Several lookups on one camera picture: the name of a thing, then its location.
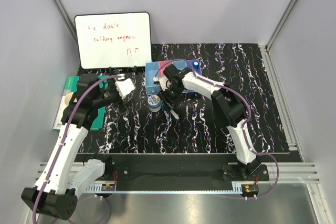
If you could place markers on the yellow cream mug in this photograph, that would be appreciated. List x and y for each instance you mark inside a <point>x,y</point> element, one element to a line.
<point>68,99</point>

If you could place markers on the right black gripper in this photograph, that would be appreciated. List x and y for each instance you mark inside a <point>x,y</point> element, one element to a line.
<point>164,95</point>

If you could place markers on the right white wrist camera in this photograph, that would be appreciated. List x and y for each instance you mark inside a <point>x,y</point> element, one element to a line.
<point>163,82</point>

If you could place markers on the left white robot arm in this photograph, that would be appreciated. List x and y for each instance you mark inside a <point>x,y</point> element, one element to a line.
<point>56,192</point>

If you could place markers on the light blue bin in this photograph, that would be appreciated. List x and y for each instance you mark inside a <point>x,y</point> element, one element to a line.
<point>151,69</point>

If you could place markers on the blue white tape roll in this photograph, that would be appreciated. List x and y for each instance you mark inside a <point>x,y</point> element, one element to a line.
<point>154,103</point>

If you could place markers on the blue white marker pen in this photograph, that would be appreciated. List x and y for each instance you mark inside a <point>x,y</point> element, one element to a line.
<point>170,109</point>

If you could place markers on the green notebook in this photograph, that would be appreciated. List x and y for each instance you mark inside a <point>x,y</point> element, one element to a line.
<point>71,86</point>

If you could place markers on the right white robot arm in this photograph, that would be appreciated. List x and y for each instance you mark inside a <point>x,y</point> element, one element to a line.
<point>230,107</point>

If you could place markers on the teal blue bin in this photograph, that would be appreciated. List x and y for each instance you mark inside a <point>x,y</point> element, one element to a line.
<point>180,64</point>

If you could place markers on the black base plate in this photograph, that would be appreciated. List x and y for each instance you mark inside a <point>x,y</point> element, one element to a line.
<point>180,172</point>

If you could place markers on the grey blue glue stick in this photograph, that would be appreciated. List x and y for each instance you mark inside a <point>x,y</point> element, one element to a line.
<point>196,65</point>

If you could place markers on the white dry-erase board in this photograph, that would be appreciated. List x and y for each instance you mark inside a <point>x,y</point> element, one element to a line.
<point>118,40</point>

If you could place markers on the pink bin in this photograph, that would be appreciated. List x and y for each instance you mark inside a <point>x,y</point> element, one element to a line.
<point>164,64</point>

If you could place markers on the purple bin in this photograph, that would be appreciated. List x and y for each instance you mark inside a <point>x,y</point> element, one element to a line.
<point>199,71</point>

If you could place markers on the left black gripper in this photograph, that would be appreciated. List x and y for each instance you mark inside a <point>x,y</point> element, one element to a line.
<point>112,83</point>

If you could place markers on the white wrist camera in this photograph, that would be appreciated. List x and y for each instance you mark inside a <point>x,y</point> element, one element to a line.
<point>163,82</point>
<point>125,86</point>

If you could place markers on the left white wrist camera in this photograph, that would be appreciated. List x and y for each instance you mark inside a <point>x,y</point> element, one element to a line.
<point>125,86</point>

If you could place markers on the black marbled table mat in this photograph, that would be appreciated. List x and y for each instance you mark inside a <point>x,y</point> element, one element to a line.
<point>138,130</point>

